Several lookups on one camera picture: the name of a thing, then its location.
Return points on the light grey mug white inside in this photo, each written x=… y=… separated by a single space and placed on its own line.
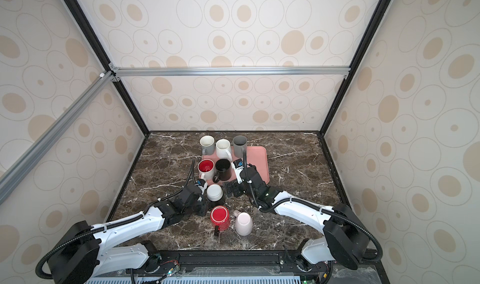
x=207 y=143

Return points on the red upside-down mug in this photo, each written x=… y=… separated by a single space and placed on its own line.
x=220 y=218

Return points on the black frame post left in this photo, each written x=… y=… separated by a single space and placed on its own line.
x=96 y=45

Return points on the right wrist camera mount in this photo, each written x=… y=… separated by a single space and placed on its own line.
x=237 y=166

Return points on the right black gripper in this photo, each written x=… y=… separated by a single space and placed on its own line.
x=234 y=185

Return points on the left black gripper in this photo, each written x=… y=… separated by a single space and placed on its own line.
x=204 y=208

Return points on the silver rail back wall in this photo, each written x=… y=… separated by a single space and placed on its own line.
x=230 y=71

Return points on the black frame post right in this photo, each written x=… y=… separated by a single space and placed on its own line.
x=372 y=27

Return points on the white teapot-like mug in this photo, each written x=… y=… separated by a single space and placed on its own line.
x=223 y=149

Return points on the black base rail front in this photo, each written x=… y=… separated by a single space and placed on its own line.
x=159 y=263

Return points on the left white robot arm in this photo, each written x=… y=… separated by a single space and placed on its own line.
x=87 y=251

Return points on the black frame post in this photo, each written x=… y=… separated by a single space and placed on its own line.
x=372 y=27
x=96 y=45

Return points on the black upside-down mug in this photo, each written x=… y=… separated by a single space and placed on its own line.
x=223 y=171

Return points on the black mug white base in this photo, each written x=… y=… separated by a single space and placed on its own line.
x=215 y=196

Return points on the pink upside-down mug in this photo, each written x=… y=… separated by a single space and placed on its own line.
x=243 y=223

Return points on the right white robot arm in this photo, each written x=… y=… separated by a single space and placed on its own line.
x=344 y=238

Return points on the dark grey upside-down mug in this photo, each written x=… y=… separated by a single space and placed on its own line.
x=240 y=145

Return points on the pink rectangular tray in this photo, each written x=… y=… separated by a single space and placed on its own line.
x=256 y=155

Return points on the white mug red inside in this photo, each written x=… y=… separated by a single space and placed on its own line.
x=206 y=169

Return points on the silver rail left wall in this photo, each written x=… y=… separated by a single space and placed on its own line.
x=22 y=167

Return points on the silver rail wall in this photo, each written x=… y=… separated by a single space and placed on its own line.
x=230 y=71
x=22 y=167

